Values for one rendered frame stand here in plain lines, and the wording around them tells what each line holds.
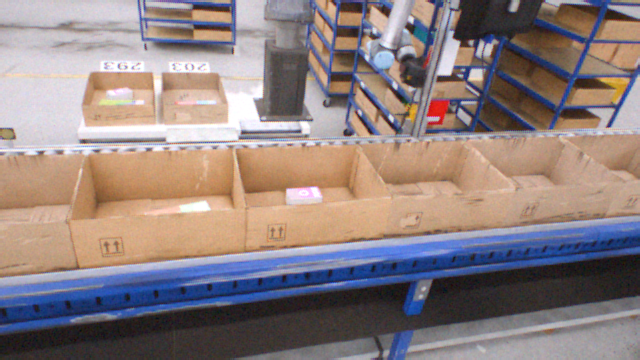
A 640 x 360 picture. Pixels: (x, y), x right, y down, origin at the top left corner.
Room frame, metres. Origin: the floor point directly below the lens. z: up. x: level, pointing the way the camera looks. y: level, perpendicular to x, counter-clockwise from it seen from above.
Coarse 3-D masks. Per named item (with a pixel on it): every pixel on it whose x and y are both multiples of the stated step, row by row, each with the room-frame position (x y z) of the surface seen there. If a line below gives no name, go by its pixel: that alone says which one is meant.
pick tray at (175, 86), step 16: (176, 80) 2.16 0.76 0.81; (192, 80) 2.18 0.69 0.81; (208, 80) 2.21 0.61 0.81; (176, 96) 2.07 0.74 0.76; (192, 96) 2.10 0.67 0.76; (208, 96) 2.12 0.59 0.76; (224, 96) 1.98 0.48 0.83; (176, 112) 1.80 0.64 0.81; (192, 112) 1.82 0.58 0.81; (208, 112) 1.84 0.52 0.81; (224, 112) 1.87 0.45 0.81
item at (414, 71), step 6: (402, 66) 2.01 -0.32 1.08; (408, 66) 1.99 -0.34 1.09; (414, 66) 2.00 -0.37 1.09; (420, 66) 2.02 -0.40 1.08; (402, 72) 2.00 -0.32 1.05; (408, 72) 1.99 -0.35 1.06; (414, 72) 2.00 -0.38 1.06; (420, 72) 2.01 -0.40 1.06; (408, 78) 2.02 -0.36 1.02; (414, 78) 2.02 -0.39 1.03; (420, 78) 2.03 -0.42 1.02; (414, 84) 2.02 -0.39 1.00
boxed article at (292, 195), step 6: (288, 192) 1.13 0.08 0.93; (294, 192) 1.14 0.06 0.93; (300, 192) 1.14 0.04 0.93; (306, 192) 1.15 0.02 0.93; (312, 192) 1.15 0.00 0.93; (318, 192) 1.15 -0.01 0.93; (288, 198) 1.12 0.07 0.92; (294, 198) 1.11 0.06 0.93; (300, 198) 1.11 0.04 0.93; (306, 198) 1.12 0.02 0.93; (312, 198) 1.12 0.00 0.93; (318, 198) 1.13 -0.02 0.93
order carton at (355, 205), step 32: (256, 160) 1.17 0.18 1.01; (288, 160) 1.20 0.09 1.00; (320, 160) 1.24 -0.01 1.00; (352, 160) 1.27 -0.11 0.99; (256, 192) 1.17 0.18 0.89; (320, 192) 1.22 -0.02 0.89; (352, 192) 1.24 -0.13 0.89; (384, 192) 1.05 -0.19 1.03; (256, 224) 0.88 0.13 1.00; (288, 224) 0.91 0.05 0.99; (320, 224) 0.94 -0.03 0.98; (352, 224) 0.97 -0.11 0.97; (384, 224) 1.00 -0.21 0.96
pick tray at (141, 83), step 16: (96, 80) 2.03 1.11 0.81; (112, 80) 2.06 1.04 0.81; (128, 80) 2.08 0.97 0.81; (144, 80) 2.11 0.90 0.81; (96, 96) 1.96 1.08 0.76; (144, 96) 2.02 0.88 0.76; (96, 112) 1.69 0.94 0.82; (112, 112) 1.71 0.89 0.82; (128, 112) 1.73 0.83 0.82; (144, 112) 1.75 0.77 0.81
